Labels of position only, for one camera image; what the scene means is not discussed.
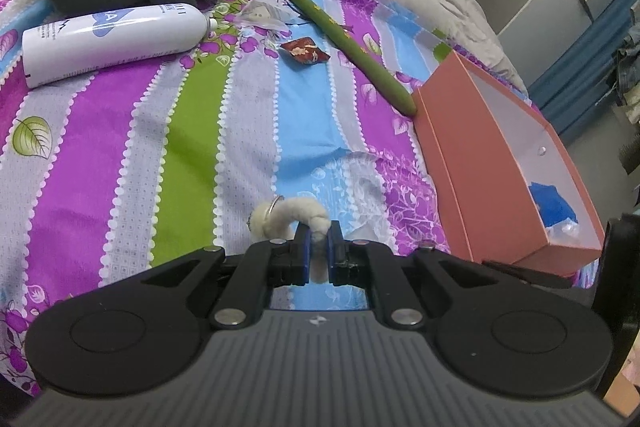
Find striped floral bed sheet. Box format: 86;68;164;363
0;0;531;400

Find white fluffy keychain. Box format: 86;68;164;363
248;196;331;254

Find clear plastic wrapper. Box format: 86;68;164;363
235;0;292;32

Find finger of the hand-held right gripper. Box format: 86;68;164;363
482;259;574;290

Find hanging clothes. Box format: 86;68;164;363
612;4;640;124

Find white spray bottle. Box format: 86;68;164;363
21;3;218;88

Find dark red patterned packet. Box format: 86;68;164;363
280;36;331;66

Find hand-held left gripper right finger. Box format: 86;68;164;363
325;221;493;329

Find blue face mask packet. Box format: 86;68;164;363
529;181;581;234

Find orange cardboard box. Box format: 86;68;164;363
411;52;606;279

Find long green spoon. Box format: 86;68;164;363
240;0;417;116

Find blue curtain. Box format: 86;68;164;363
527;14;640;142

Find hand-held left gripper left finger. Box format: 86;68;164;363
142;223;311;332

